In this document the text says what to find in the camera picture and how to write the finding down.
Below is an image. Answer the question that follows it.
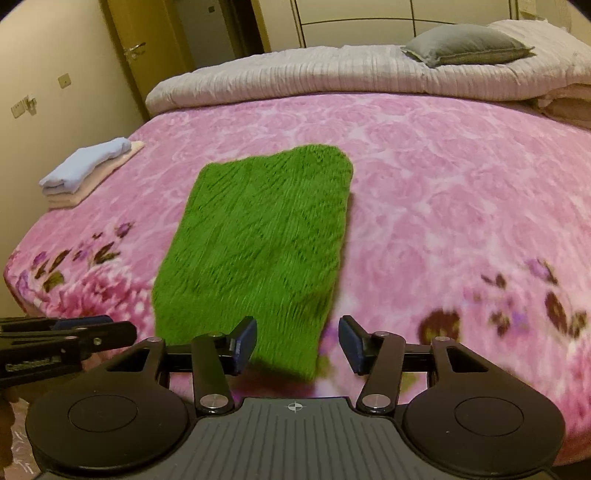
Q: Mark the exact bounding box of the grey pillow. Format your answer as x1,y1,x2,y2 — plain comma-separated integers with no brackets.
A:
401,24,536,68

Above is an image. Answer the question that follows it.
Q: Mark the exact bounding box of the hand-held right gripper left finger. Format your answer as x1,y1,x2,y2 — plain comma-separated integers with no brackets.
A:
106,316,258,415

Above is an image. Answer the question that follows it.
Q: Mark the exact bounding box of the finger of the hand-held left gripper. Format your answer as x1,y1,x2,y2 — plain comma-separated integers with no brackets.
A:
0,316,114,334
0,322,138,365

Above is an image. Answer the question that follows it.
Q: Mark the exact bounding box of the yellow wooden door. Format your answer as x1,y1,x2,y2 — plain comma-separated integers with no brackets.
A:
99,0,195,123

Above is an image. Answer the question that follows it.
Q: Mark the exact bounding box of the white ribbed quilt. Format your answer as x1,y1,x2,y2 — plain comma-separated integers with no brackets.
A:
145,18,591,116

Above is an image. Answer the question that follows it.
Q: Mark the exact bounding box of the wall socket with plug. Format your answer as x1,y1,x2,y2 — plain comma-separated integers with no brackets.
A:
10,95,38,119

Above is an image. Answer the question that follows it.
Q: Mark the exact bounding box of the pink floral blanket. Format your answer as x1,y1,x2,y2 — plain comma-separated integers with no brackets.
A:
2,90,591,469

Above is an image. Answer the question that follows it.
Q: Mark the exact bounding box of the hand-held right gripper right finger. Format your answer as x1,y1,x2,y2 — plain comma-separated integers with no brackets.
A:
338,315,490,415

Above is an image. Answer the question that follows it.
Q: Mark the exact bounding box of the folded cream garment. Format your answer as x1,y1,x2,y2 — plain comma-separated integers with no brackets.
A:
44,141,146,211

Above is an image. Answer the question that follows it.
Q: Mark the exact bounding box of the folded light blue garment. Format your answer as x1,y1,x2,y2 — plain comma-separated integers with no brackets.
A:
38,137,133,195

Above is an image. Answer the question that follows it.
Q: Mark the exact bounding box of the green knitted sweater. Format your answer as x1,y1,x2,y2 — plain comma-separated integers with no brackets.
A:
151,144,355,382

